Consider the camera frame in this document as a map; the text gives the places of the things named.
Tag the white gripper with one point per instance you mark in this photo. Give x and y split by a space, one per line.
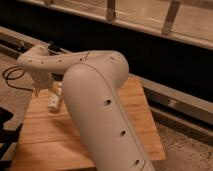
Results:
44 81

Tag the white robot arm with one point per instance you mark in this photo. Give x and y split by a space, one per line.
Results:
107 132

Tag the black power adapter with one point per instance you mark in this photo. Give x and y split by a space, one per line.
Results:
54 49

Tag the black chair base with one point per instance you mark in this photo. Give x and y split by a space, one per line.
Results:
7 137

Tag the metal floor rail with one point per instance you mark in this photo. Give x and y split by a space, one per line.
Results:
93 70

